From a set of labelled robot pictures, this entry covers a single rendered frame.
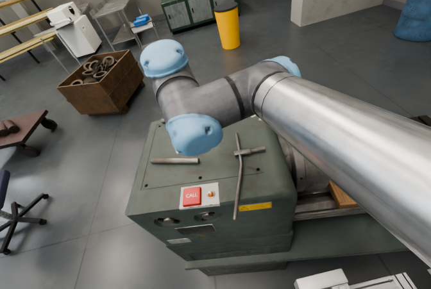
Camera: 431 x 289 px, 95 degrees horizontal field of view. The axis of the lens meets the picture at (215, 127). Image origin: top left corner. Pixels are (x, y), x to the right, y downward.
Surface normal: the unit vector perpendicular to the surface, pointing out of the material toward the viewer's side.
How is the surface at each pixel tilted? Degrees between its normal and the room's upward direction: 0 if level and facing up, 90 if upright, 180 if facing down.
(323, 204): 26
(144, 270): 0
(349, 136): 39
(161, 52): 15
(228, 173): 0
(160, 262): 0
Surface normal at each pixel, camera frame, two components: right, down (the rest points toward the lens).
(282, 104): -0.84, -0.29
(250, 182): -0.20, -0.69
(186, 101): -0.11, -0.50
